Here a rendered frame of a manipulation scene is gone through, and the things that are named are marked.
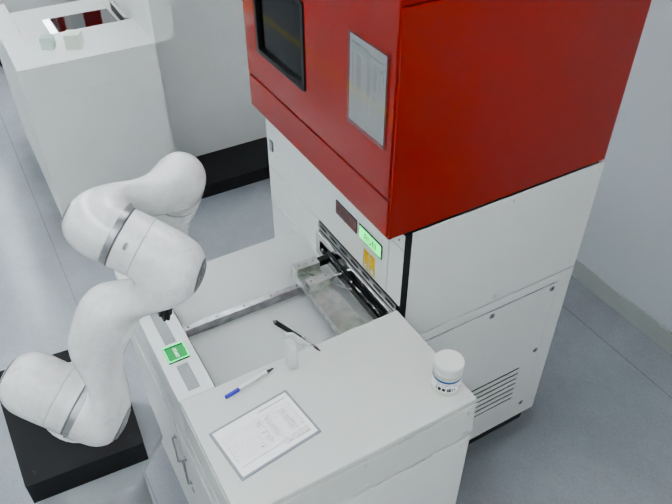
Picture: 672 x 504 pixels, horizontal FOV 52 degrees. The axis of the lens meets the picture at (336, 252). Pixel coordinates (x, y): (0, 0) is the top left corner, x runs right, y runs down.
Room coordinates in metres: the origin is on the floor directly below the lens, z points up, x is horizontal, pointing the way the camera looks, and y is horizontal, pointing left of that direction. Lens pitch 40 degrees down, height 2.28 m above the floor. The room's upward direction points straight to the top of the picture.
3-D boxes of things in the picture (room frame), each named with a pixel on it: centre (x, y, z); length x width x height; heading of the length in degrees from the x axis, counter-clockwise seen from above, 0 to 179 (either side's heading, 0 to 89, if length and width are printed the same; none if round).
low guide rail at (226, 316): (1.47, 0.24, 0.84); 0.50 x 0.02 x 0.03; 120
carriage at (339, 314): (1.44, 0.01, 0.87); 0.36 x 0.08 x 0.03; 30
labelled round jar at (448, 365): (1.06, -0.27, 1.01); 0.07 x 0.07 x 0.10
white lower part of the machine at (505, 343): (1.85, -0.27, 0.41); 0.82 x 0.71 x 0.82; 30
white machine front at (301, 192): (1.68, 0.02, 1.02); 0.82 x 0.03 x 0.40; 30
